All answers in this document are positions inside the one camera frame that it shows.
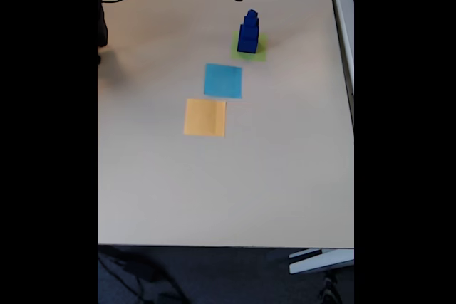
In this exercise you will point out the medium blue cube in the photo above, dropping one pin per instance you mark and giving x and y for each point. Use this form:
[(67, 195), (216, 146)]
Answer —
[(249, 32)]

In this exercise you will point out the light blue paper square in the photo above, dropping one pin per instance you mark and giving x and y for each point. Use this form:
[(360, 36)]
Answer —
[(222, 81)]

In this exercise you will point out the green paper square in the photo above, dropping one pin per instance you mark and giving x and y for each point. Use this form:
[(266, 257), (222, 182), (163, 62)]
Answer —
[(262, 51)]

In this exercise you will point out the orange paper square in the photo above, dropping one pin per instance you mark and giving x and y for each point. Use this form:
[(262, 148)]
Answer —
[(204, 119)]

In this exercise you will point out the tiny blue cube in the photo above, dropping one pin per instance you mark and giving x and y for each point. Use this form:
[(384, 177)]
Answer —
[(251, 14)]

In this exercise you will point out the large blue cube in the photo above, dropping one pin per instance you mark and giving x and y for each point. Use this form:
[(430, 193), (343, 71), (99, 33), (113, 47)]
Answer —
[(247, 45)]

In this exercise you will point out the white desk with dark edge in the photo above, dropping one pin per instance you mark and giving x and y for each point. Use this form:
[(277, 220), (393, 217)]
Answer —
[(343, 15)]

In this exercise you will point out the small blue cube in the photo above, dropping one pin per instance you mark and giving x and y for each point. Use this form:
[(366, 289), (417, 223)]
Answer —
[(250, 22)]

